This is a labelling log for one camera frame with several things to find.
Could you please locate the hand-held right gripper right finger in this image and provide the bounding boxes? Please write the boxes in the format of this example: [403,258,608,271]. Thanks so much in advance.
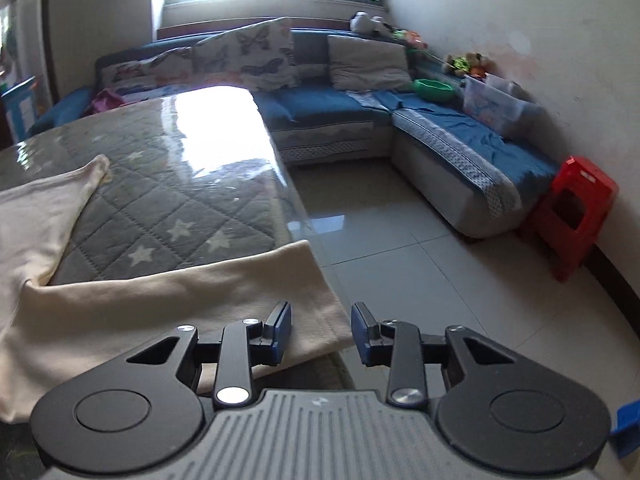
[351,302,516,407]

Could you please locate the red plastic stool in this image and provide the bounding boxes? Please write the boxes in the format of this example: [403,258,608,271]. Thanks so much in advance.
[517,156,620,282]

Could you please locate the green toy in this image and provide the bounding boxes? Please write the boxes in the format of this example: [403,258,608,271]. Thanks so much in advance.
[392,29,427,52]

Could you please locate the large butterfly print cushion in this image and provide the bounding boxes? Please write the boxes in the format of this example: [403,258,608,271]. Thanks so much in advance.
[192,16,301,92]

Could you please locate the maroon cloth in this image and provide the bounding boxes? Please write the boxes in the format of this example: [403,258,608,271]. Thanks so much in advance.
[86,87,127,117]

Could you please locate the white stuffed toy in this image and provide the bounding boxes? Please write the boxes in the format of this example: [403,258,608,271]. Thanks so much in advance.
[350,11,387,36]

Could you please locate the blue sofa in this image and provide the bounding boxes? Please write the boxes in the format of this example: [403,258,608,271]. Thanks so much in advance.
[30,27,561,240]

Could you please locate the clear plastic storage box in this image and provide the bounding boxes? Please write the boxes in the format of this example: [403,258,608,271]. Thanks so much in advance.
[462,72,543,139]

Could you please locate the green plastic basin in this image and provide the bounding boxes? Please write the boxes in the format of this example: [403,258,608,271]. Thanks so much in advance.
[412,78,457,102]

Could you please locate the cream garment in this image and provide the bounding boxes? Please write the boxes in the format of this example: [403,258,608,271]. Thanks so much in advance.
[0,154,356,423]

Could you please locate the grey quilted star table cover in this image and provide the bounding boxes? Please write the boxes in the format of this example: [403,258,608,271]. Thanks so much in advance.
[0,87,353,392]

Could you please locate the blue plastic object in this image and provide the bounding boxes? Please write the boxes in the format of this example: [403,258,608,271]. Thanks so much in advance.
[611,400,640,461]

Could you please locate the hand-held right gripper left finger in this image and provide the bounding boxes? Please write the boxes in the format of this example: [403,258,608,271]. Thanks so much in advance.
[125,301,293,408]

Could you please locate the grey cushion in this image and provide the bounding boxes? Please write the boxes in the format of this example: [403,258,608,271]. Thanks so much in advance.
[327,35,413,93]

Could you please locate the colourful stuffed toys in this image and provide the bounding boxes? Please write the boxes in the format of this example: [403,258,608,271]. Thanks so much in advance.
[445,52,492,79]

